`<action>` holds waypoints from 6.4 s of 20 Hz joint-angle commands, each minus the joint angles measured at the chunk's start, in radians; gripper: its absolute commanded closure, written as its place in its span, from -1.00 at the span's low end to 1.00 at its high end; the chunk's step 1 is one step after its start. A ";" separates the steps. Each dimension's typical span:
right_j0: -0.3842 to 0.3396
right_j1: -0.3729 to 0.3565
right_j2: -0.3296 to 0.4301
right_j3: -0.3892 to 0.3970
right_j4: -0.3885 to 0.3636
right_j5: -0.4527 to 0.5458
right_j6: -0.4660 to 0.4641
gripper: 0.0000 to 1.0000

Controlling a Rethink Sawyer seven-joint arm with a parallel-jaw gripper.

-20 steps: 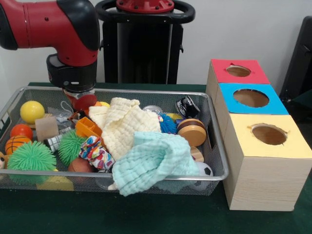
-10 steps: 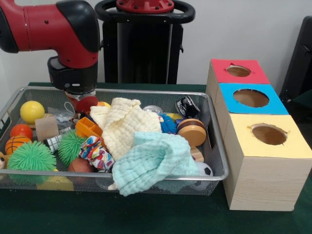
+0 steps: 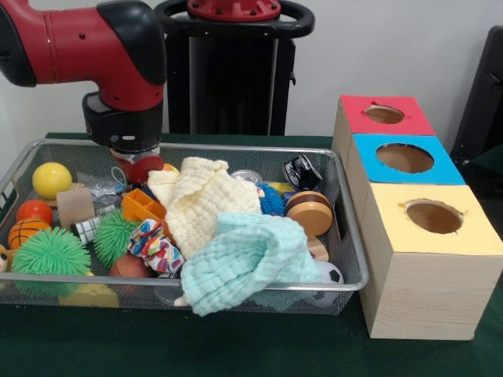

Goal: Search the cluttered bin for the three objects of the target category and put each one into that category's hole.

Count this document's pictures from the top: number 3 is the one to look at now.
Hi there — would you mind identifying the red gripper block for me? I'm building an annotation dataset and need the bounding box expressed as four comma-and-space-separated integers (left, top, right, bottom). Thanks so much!
112, 149, 165, 186

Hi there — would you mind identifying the clear plastic wrapper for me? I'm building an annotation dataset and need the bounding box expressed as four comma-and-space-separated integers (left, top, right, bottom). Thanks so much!
79, 174, 127, 207

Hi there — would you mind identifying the cream yellow waffle cloth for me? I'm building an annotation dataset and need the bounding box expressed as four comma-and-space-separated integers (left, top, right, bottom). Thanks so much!
148, 157, 261, 260

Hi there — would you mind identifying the green spiky rubber ball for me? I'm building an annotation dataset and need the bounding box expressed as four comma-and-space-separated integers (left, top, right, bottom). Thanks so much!
10, 228, 92, 276

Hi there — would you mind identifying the mint green waffle cloth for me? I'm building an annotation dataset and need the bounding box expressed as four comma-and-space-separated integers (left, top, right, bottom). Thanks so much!
181, 210, 321, 317

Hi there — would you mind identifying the shallow clear mesh bin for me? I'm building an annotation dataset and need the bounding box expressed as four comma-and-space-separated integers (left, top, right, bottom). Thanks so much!
0, 140, 370, 317

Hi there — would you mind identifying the wooden box with three holes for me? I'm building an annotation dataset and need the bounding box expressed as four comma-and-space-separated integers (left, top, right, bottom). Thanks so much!
332, 94, 503, 341

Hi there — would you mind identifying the orange plastic toy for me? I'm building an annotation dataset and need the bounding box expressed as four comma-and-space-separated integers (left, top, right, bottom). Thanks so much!
120, 188, 168, 225

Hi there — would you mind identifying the small green spiky ball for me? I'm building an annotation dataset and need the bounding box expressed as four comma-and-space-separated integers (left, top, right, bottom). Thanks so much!
94, 210, 139, 268

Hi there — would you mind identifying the light wooden cube block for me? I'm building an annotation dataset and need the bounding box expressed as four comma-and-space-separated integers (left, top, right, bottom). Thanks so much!
57, 188, 96, 229

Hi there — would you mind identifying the multicoloured patterned fabric ball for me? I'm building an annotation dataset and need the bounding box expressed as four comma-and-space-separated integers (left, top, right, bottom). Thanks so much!
126, 220, 186, 276

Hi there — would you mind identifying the large yellow ball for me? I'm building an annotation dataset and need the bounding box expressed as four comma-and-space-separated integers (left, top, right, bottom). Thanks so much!
32, 162, 73, 199

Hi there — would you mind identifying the orange mini basketball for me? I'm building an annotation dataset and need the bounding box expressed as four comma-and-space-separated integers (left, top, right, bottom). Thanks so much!
8, 218, 53, 250

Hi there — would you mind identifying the brown wooden yo-yo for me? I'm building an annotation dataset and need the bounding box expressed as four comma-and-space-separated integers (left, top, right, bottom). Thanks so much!
285, 191, 334, 239

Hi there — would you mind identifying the dark green table cloth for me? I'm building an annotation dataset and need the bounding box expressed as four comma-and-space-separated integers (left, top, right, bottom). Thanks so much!
0, 132, 503, 377

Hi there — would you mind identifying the black upright panel stand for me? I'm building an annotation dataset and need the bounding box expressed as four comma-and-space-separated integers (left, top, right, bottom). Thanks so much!
452, 26, 503, 178

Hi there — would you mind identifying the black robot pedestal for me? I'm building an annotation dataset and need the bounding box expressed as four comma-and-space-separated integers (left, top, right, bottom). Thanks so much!
156, 0, 317, 136

